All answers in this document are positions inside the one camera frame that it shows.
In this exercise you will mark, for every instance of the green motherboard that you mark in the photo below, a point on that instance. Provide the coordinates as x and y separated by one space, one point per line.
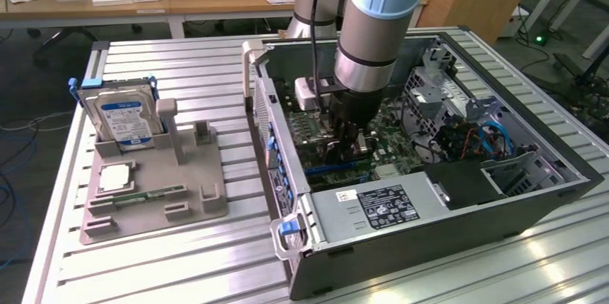
389 147

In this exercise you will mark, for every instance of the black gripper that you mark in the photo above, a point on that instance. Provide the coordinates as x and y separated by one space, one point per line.
356 109

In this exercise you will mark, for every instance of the black open PC case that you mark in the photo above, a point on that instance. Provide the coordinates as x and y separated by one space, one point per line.
428 254

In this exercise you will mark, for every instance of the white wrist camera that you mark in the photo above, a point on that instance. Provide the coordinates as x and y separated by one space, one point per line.
304 95

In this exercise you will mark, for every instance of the silver chipset heat sink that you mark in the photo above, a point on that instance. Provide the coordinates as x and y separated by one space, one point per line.
389 172

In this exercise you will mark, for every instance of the grey parts rack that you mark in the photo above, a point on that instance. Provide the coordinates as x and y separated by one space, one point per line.
157 175

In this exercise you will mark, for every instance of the green GPU card black fan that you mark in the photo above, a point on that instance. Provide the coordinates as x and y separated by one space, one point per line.
364 144

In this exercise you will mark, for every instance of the black chair base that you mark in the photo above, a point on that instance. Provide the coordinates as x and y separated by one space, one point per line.
47 45

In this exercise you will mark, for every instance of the blue disk caddy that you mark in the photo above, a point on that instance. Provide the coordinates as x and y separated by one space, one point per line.
91 83

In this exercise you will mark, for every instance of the black floor stand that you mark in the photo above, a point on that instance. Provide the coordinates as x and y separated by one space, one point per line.
585 72

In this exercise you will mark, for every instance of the hard disk blue label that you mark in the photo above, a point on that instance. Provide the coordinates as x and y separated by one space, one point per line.
121 118

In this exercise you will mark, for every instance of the grey metal disk bay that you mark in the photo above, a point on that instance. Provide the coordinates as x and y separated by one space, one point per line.
428 104

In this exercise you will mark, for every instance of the black adapter green light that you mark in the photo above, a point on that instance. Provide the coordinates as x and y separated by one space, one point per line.
538 38

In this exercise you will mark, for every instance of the silver CPU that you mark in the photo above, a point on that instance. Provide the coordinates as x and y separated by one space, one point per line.
115 179

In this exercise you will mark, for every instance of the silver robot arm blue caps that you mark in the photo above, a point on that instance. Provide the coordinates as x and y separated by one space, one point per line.
371 33

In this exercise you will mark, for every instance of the blue case latch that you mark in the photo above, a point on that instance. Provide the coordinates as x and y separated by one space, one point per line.
287 228

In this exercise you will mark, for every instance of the green RAM stick white label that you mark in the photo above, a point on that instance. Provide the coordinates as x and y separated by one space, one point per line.
147 195

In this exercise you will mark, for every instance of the black plastic shroud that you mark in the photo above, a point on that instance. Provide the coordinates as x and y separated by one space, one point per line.
466 182

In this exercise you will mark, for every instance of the grey power supply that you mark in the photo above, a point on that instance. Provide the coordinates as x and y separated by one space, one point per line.
380 204

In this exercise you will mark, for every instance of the blue expansion slot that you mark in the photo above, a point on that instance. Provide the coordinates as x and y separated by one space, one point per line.
331 171

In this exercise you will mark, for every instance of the grey metal drive bracket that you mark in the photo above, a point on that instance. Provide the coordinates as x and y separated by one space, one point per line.
518 172

